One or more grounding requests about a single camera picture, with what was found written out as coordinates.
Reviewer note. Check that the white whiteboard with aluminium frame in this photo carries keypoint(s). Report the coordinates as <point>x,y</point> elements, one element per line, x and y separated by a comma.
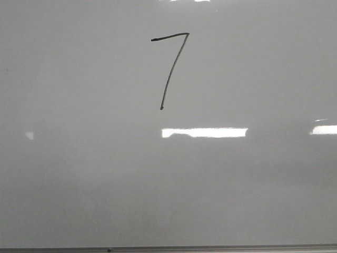
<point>167,123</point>

